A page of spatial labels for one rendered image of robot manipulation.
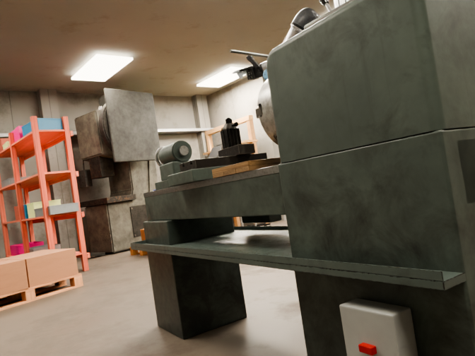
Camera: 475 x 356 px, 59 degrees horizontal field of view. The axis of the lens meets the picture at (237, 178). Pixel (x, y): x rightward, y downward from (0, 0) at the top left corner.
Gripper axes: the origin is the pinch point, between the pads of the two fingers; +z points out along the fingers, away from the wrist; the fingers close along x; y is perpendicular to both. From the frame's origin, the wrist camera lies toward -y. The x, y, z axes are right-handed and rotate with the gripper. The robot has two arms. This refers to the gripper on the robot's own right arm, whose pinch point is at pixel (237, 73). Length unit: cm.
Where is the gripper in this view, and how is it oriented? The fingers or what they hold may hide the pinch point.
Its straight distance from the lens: 291.8
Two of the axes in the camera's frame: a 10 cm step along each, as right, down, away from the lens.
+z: -8.6, 1.4, 4.9
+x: 4.6, -1.8, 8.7
